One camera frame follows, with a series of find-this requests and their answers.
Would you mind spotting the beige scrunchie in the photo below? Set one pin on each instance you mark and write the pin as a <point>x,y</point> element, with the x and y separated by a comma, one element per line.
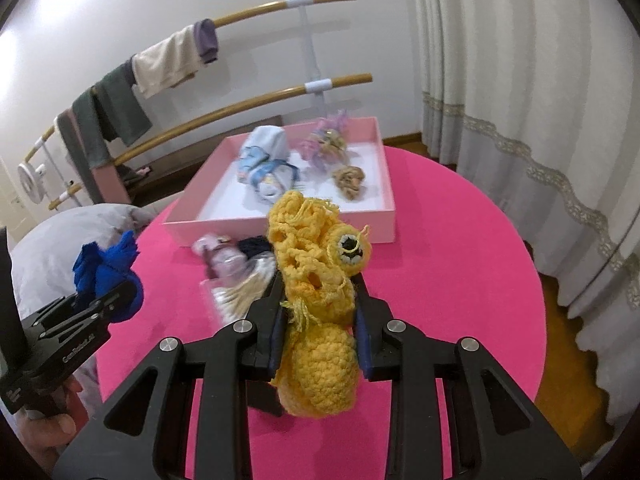
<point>350,182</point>

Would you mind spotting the person's left hand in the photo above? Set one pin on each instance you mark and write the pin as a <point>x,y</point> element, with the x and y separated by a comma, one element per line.
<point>45,435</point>

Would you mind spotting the pink cardboard box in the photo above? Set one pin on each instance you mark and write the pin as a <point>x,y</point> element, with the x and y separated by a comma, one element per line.
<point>380,225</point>

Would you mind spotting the pink round tablecloth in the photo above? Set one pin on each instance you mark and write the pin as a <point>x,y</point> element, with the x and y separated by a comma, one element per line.
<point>450,270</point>

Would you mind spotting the dark grey towel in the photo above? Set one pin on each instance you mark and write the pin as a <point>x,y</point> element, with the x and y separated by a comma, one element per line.
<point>125,105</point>

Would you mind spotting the cream shirt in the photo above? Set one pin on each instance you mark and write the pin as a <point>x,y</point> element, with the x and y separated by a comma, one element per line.
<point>165,62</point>

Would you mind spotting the royal blue knitted cloth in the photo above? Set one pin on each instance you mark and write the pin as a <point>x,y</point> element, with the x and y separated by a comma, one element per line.
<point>107,265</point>

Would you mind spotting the white curtain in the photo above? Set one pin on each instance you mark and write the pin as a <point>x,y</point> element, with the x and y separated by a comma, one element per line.
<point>525,85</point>

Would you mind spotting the dark bench with white drawers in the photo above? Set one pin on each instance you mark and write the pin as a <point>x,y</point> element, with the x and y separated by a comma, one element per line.
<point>170,165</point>

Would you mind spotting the purple garment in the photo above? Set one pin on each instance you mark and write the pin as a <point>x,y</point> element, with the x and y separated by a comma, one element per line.
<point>207,40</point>

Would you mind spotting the dark navy scrunchie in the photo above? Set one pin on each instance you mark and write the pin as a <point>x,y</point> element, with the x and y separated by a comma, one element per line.
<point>255,246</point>

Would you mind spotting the yellow crochet toy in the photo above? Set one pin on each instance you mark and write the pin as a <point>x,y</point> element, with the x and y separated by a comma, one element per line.
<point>315,370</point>

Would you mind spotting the grey green towel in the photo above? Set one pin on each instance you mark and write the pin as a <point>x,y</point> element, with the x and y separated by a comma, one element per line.
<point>92,130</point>

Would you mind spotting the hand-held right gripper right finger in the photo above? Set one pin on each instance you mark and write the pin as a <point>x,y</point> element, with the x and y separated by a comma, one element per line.
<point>367,340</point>

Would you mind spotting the white fan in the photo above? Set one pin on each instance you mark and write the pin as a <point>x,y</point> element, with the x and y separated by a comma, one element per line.
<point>31,182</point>

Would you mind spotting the pink slipper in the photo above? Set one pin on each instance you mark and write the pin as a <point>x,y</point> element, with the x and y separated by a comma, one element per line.
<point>136,172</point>

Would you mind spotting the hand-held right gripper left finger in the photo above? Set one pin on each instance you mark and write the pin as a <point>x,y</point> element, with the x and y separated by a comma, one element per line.
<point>260,332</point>

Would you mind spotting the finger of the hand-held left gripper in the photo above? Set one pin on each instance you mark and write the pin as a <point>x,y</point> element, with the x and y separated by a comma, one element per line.
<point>75,312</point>

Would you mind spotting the white cartoon print cloth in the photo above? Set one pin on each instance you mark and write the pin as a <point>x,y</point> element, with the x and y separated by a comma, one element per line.
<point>267,160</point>

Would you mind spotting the wooden double barre rack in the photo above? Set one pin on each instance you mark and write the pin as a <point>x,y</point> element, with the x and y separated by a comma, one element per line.
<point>350,80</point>

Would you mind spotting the pink and grey cloth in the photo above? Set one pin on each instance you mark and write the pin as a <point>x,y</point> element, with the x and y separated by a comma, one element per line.
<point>107,182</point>

